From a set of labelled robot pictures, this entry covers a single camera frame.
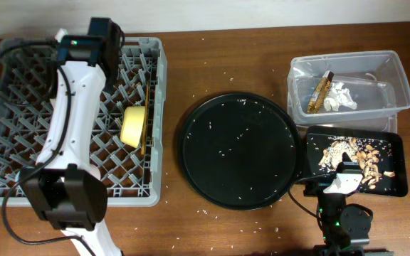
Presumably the crumpled white tissue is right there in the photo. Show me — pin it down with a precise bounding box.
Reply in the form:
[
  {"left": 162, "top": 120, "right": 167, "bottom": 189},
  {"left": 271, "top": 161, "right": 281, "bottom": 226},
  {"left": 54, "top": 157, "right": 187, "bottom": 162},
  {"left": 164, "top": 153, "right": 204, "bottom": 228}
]
[{"left": 323, "top": 82, "right": 357, "bottom": 112}]

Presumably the grey dishwasher rack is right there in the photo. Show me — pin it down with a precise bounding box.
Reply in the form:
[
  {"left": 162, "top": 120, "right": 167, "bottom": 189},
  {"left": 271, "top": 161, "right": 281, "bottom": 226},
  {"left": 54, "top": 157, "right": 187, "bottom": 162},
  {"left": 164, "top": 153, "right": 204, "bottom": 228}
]
[{"left": 0, "top": 37, "right": 167, "bottom": 207}]

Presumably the food scraps pile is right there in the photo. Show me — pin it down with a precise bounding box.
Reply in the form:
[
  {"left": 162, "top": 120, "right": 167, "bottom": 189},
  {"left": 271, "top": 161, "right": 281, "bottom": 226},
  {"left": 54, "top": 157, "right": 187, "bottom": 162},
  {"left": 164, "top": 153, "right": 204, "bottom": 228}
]
[{"left": 317, "top": 136, "right": 396, "bottom": 190}]

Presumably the brown snack wrapper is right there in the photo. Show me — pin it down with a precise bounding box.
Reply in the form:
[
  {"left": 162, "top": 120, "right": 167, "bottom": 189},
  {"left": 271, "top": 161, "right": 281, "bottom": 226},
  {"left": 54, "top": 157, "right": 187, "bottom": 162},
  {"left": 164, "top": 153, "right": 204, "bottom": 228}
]
[{"left": 307, "top": 70, "right": 334, "bottom": 114}]

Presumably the clear plastic bin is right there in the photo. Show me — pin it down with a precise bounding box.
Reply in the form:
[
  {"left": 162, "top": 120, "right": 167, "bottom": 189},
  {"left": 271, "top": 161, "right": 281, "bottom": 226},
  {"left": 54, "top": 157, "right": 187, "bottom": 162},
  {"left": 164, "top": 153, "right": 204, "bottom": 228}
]
[{"left": 287, "top": 50, "right": 410, "bottom": 133}]

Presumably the round black tray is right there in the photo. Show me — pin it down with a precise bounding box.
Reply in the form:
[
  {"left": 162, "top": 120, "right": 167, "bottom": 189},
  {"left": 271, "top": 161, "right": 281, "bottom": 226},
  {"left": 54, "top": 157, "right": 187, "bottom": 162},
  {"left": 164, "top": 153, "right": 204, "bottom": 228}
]
[{"left": 177, "top": 92, "right": 305, "bottom": 210}]

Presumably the black rectangular tray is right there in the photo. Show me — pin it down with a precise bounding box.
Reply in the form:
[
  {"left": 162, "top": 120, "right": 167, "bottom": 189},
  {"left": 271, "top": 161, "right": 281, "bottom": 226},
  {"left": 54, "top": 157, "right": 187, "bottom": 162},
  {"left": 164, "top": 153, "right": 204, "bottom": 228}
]
[{"left": 305, "top": 126, "right": 408, "bottom": 197}]

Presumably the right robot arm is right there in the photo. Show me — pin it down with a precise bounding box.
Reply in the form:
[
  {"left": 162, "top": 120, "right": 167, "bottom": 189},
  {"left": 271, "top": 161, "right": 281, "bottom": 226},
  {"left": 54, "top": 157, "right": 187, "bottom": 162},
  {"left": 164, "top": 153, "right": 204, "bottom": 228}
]
[{"left": 288, "top": 175, "right": 395, "bottom": 256}]

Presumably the yellow bowl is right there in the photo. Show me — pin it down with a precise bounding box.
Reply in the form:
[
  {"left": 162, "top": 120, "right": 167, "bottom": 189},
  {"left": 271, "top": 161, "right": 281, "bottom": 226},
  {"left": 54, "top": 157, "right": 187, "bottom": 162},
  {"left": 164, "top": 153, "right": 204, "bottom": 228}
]
[{"left": 120, "top": 106, "right": 146, "bottom": 148}]

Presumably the wooden chopstick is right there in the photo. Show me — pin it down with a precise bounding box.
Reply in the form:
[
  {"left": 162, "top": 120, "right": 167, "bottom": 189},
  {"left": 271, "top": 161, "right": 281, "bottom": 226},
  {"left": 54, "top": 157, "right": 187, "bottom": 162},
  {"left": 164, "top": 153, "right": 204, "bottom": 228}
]
[{"left": 141, "top": 83, "right": 150, "bottom": 156}]

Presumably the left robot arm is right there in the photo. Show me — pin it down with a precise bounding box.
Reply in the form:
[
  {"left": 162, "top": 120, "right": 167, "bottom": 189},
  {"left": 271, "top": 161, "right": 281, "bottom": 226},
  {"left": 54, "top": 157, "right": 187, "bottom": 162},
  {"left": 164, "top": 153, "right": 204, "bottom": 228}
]
[{"left": 19, "top": 18, "right": 124, "bottom": 255}]

